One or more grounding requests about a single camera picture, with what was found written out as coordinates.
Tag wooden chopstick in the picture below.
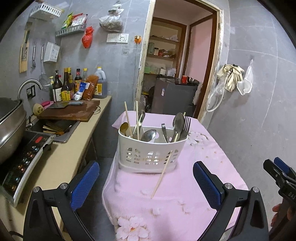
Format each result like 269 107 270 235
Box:
150 133 180 199
135 100 139 140
124 101 132 138

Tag white plastic utensil caddy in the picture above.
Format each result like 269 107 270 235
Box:
117 126 187 174

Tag small steel spoon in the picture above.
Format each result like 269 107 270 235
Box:
140 129 157 142

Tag large steel spoon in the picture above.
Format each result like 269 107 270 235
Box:
171 113 185 143

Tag person right hand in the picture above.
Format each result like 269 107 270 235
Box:
270 204 293 227

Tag induction cooker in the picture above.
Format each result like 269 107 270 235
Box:
1 131 56 207

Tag wooden counter top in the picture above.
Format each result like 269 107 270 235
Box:
1 95 112 233

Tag pink floral table cloth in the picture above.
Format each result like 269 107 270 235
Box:
102 118 247 240

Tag white mesh bag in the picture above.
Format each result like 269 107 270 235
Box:
236 59 253 95

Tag cream rubber gloves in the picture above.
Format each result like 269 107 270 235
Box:
217 64 245 92

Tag steel wok pot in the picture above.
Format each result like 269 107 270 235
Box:
0 97 27 163

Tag wooden cutting board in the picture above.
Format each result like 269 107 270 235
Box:
37 100 100 122

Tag grey refrigerator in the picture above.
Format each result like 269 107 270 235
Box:
151 77 198 117

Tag red cup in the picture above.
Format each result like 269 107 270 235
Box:
181 75 188 84

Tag dark soy sauce bottle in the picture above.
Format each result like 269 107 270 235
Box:
61 68 71 101

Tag chrome sink faucet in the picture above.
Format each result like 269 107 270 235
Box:
16 78 43 100

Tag large oil jug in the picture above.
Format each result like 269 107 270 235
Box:
94 66 107 98

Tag orange snack packet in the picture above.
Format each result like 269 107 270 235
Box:
82 75 99 100

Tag green plastic container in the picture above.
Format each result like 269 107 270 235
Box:
144 66 151 74

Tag red plastic bag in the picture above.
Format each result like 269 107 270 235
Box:
81 26 94 49

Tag white hose loop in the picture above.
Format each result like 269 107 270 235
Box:
205 78 226 113

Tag wall socket plate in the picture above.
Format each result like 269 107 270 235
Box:
106 33 129 44

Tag wall spice rack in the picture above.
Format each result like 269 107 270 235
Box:
55 13 88 38

